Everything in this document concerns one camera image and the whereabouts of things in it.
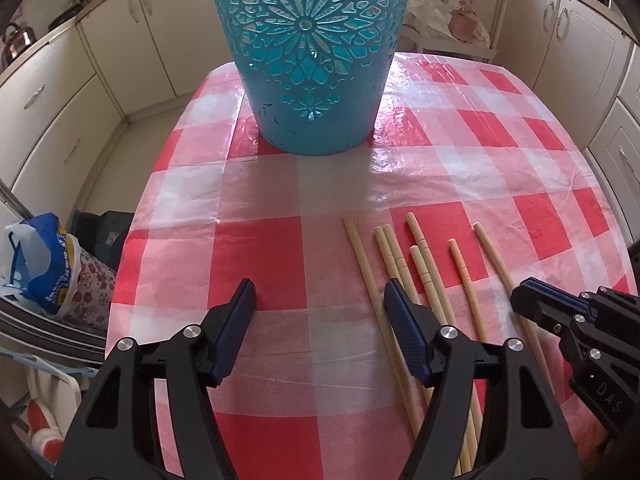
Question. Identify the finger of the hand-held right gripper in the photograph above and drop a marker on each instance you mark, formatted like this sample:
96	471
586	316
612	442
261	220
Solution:
617	299
542	307

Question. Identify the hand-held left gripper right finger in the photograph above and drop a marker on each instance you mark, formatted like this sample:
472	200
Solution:
406	332

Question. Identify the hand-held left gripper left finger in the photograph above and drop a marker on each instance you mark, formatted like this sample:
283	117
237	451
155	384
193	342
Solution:
234	332

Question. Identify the bunch of wooden chopsticks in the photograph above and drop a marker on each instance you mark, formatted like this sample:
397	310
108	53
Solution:
390	250

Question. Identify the teal perforated utensil holder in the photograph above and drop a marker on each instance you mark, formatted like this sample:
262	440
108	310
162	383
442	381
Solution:
310	60

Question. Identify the red white checked tablecloth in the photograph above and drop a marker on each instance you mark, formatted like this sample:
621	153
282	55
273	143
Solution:
280	240

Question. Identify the floral print bag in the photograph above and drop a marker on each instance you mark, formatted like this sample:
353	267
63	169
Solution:
92	292

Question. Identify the black box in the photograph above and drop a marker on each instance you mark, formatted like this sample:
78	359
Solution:
107	237

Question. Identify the blue white plastic bag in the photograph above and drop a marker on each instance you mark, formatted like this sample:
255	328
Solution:
42	265

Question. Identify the white red bottle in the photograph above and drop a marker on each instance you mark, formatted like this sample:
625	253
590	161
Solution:
45	425

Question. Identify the steel mop pole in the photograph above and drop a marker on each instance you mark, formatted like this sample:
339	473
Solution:
15	205

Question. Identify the cream side cabinet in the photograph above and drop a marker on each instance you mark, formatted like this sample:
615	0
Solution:
575	45

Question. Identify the pink plastic bag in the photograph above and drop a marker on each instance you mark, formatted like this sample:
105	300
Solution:
467	22

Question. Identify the white storage trolley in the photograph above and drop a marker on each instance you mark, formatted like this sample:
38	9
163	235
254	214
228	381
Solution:
492	15

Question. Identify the cream kitchen base cabinets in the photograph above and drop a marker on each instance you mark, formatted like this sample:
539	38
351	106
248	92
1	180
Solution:
115	50

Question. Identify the steel kettle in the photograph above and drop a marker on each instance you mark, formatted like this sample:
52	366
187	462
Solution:
15	40

